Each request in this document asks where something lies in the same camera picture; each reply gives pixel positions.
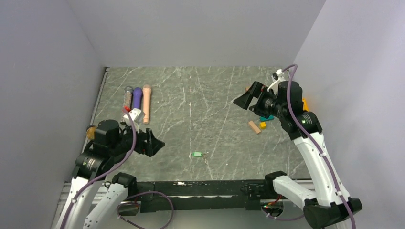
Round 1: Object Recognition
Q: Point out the green key tag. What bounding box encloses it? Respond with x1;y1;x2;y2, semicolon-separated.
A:
191;152;203;157

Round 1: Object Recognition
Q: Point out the yellow small wooden block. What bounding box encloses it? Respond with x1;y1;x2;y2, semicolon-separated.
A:
259;122;267;129

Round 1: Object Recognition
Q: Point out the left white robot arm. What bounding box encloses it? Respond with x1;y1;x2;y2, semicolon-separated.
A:
56;119;165;229

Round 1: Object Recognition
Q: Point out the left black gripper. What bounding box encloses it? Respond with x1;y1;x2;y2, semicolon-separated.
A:
110;121;165;156

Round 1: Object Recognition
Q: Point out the glitter silver microphone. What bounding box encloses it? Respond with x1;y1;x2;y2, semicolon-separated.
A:
123;86;133;112

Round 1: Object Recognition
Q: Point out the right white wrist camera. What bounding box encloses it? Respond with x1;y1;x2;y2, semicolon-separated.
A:
267;69;287;95

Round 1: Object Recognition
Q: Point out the pink microphone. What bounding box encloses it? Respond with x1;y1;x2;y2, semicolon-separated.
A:
142;84;152;124

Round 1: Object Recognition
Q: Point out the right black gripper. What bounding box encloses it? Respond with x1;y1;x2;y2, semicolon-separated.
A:
234;81;287;119

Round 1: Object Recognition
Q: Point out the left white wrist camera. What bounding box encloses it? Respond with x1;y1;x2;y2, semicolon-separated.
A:
121;106;145;132

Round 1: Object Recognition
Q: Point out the tan rectangular wooden block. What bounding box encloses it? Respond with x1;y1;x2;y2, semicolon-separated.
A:
248;121;261;134

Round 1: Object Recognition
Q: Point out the teal wooden block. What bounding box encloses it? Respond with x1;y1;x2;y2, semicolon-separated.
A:
259;115;275;122

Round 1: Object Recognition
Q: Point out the yellow plastic bin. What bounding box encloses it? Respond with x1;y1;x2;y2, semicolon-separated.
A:
302;98;309;112

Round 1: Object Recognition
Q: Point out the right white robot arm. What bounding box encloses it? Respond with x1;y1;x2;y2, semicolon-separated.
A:
234;81;362;229

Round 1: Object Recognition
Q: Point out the purple microphone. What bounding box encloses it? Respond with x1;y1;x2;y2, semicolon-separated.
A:
132;87;143;109

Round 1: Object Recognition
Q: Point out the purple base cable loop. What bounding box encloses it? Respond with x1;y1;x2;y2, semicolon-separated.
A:
116;190;175;229

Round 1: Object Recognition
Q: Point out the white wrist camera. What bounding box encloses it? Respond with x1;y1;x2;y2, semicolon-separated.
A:
121;106;145;132
267;69;287;95

